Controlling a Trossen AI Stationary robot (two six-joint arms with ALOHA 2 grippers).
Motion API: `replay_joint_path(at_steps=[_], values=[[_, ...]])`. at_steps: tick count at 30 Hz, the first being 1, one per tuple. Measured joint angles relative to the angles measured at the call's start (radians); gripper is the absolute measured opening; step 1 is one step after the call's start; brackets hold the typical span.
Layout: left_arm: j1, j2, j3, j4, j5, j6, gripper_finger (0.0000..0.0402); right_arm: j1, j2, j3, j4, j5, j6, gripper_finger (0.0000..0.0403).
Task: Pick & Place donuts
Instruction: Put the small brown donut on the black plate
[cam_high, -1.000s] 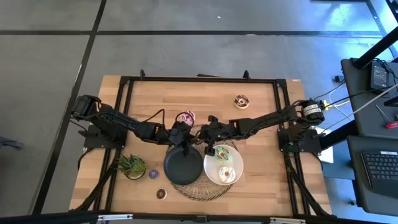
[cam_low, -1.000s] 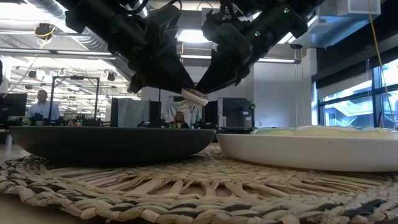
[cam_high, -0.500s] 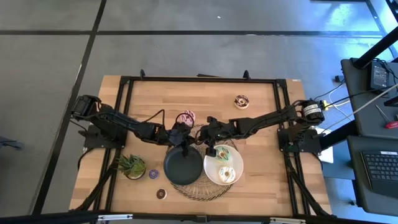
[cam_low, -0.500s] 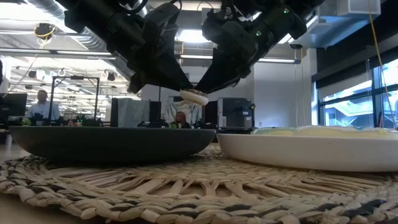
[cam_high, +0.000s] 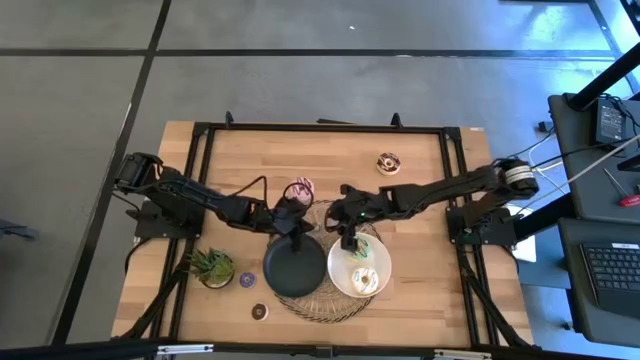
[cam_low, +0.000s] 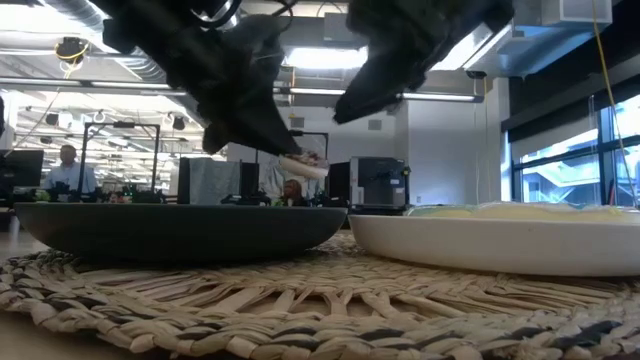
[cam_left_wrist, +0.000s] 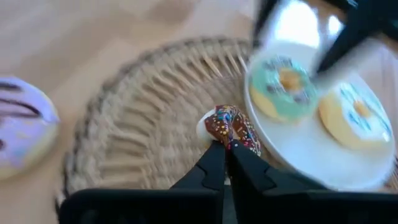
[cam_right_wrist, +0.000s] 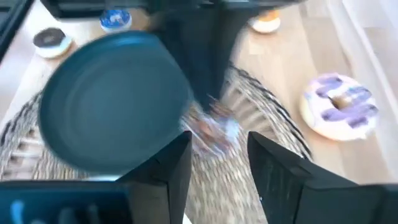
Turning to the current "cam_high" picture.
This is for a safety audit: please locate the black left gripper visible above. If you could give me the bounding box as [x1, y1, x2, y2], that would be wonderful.
[273, 198, 316, 253]

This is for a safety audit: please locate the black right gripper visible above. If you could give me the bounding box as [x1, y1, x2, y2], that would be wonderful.
[326, 184, 384, 252]

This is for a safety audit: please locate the green donut with dark drizzle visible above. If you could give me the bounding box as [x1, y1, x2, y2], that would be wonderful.
[349, 237, 374, 261]

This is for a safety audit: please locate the white donut with blue drizzle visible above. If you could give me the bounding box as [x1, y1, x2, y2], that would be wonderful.
[350, 267, 380, 295]

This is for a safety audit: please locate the pink donut with dark drizzle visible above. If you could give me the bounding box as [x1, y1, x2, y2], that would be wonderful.
[289, 176, 316, 204]

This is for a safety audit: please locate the chocolate glazed donut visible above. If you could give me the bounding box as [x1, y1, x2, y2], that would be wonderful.
[375, 152, 402, 177]

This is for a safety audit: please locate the black round plate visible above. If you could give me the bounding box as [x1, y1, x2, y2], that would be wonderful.
[262, 232, 328, 299]

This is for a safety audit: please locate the white round plate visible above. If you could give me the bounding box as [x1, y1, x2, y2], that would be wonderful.
[326, 232, 393, 300]

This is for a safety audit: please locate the round woven straw placemat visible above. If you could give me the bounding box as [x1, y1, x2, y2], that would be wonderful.
[267, 199, 384, 324]

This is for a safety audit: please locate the small potted green plant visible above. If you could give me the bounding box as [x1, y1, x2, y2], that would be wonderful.
[187, 248, 236, 290]

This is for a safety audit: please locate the black diagonal strut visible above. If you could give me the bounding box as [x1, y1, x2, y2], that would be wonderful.
[567, 43, 640, 112]
[514, 194, 574, 242]

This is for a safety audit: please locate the dark grey side desk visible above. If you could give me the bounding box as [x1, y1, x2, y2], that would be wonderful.
[547, 92, 640, 346]

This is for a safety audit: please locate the grey rod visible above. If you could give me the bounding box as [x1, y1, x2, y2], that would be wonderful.
[532, 133, 640, 205]

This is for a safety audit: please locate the black keyboard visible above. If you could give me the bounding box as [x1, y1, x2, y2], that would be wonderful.
[579, 241, 640, 319]

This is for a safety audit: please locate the grey chair base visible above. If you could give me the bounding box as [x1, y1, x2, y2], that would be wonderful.
[0, 219, 39, 241]

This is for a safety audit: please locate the black power supply box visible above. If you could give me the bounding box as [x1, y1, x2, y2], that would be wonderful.
[594, 97, 627, 146]

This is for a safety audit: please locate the black metal table frame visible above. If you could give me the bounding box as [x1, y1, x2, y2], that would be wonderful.
[112, 110, 536, 351]

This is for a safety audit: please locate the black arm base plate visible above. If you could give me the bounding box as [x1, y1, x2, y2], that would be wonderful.
[125, 199, 206, 240]
[446, 204, 520, 246]

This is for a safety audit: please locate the silver aluminium bracket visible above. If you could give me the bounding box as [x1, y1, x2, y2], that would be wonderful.
[433, 348, 494, 360]
[156, 343, 215, 357]

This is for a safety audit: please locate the red-handled screwdriver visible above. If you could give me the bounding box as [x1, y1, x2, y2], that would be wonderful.
[602, 167, 640, 209]

